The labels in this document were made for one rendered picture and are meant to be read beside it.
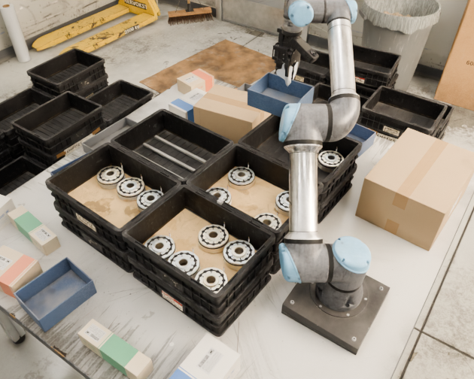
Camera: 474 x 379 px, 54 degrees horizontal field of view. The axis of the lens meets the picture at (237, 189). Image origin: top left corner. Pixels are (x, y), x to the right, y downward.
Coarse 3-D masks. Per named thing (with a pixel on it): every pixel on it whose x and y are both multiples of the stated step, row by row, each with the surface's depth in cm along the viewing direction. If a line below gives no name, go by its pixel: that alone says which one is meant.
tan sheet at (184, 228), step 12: (180, 216) 164; (192, 216) 164; (168, 228) 160; (180, 228) 160; (192, 228) 160; (180, 240) 156; (192, 240) 156; (204, 252) 152; (204, 264) 148; (216, 264) 148; (228, 276) 145
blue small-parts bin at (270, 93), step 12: (264, 84) 179; (276, 84) 180; (300, 84) 173; (252, 96) 171; (264, 96) 167; (276, 96) 178; (288, 96) 178; (300, 96) 176; (312, 96) 173; (264, 108) 171; (276, 108) 167
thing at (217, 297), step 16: (176, 192) 159; (192, 192) 159; (224, 208) 153; (256, 224) 148; (128, 240) 143; (272, 240) 143; (160, 256) 138; (256, 256) 138; (176, 272) 134; (240, 272) 134; (224, 288) 130
